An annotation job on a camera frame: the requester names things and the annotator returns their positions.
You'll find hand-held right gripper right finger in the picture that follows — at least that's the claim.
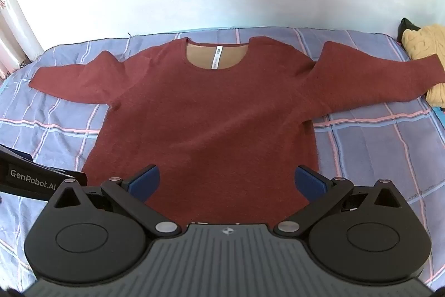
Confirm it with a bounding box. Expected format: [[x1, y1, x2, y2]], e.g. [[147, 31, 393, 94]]
[[274, 164, 409, 238]]

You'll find black cloth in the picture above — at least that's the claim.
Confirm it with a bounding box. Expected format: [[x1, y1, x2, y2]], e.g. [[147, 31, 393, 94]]
[[397, 18, 423, 43]]

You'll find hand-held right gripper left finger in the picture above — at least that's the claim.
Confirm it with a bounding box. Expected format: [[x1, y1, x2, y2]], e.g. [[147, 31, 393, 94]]
[[52, 164, 183, 237]]

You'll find maroon long-sleeve sweater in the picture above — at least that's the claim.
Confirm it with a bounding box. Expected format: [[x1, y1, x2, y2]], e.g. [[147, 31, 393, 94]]
[[29, 36, 445, 229]]

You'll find blue plaid bed sheet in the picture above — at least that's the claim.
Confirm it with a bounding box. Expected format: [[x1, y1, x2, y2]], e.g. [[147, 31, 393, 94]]
[[0, 26, 445, 294]]

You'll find white curtain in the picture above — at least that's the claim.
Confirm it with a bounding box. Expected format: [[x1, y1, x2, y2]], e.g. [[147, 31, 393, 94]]
[[0, 0, 45, 80]]

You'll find yellow knit sweater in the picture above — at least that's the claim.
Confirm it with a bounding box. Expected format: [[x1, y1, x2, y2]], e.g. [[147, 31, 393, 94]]
[[401, 24, 445, 108]]

